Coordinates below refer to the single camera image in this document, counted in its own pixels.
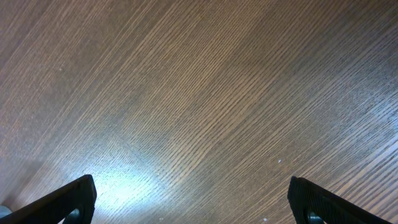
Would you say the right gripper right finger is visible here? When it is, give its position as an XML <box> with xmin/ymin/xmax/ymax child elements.
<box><xmin>287</xmin><ymin>176</ymin><xmax>391</xmax><ymax>224</ymax></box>

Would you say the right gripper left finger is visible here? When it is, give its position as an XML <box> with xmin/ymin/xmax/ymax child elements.
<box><xmin>1</xmin><ymin>174</ymin><xmax>97</xmax><ymax>224</ymax></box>

